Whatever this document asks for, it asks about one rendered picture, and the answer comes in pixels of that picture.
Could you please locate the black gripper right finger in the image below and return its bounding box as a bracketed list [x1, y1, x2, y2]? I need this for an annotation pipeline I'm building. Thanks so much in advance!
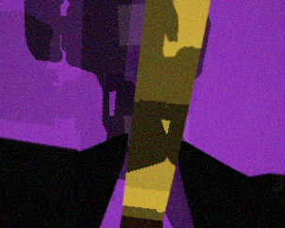
[179, 141, 285, 228]

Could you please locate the yellow bar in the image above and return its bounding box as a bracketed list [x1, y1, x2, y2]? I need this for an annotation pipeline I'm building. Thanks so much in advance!
[120, 0, 211, 228]

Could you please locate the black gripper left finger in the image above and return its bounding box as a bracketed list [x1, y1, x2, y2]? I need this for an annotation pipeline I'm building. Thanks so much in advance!
[0, 133, 128, 228]

